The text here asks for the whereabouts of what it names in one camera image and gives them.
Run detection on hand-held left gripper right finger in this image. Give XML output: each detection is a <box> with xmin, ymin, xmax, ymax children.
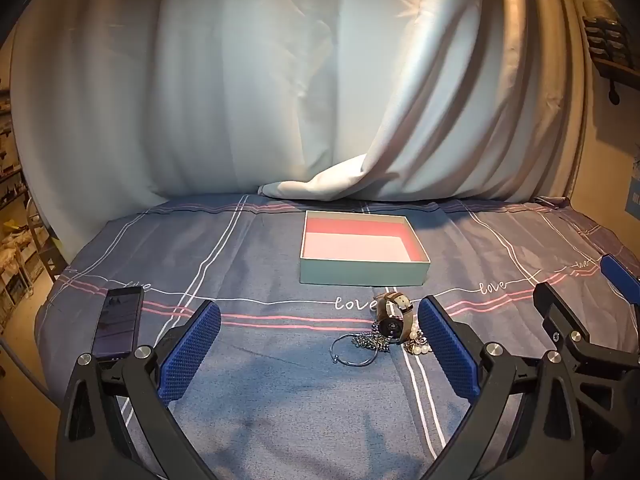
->
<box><xmin>416</xmin><ymin>296</ymin><xmax>587</xmax><ymax>480</ymax></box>

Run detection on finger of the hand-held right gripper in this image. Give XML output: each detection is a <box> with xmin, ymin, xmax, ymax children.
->
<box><xmin>599</xmin><ymin>253</ymin><xmax>640</xmax><ymax>307</ymax></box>
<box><xmin>532</xmin><ymin>281</ymin><xmax>640</xmax><ymax>401</ymax></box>

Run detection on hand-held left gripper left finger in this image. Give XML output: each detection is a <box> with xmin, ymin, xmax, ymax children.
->
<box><xmin>55</xmin><ymin>300</ymin><xmax>222</xmax><ymax>480</ymax></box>

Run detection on white pearl bracelet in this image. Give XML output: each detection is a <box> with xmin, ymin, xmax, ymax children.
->
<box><xmin>401</xmin><ymin>324</ymin><xmax>432</xmax><ymax>357</ymax></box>

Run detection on wristwatch with beige strap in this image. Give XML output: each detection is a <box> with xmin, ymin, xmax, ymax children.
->
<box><xmin>374</xmin><ymin>291</ymin><xmax>415</xmax><ymax>345</ymax></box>

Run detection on thin silver bangle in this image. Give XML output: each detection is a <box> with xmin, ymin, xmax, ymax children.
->
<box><xmin>330</xmin><ymin>333</ymin><xmax>379</xmax><ymax>367</ymax></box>

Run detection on teal box with pink lining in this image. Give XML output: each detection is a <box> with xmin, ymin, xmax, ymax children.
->
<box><xmin>299</xmin><ymin>210</ymin><xmax>432</xmax><ymax>285</ymax></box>

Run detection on black smartphone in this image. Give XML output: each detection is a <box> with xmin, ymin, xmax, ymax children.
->
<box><xmin>92</xmin><ymin>287</ymin><xmax>143</xmax><ymax>362</ymax></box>

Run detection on blue plaid bedsheet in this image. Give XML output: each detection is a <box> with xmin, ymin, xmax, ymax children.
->
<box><xmin>35</xmin><ymin>192</ymin><xmax>640</xmax><ymax>480</ymax></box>

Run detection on storage shelves with goods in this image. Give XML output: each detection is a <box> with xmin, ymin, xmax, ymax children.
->
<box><xmin>0</xmin><ymin>77</ymin><xmax>43</xmax><ymax>326</ymax></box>

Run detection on white curtain cloth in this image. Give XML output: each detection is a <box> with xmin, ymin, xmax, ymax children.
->
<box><xmin>10</xmin><ymin>0</ymin><xmax>586</xmax><ymax>203</ymax></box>

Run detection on blue wall poster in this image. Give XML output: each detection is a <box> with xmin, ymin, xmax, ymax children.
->
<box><xmin>624</xmin><ymin>145</ymin><xmax>640</xmax><ymax>213</ymax></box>

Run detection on dark wooden wall shelf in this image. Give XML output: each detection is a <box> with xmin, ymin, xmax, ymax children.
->
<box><xmin>581</xmin><ymin>0</ymin><xmax>638</xmax><ymax>107</ymax></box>

